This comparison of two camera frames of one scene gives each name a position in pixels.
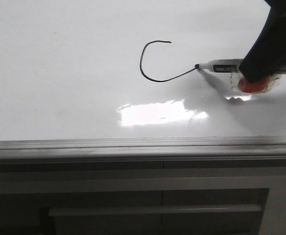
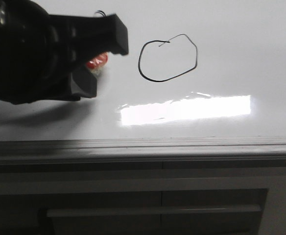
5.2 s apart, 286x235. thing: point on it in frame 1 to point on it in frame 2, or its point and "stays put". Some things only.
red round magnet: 254,87 to 97,62
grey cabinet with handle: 243,198 stays put
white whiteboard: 72,69 stays put
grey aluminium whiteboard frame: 252,151 stays put
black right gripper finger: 277,46 to 91,36
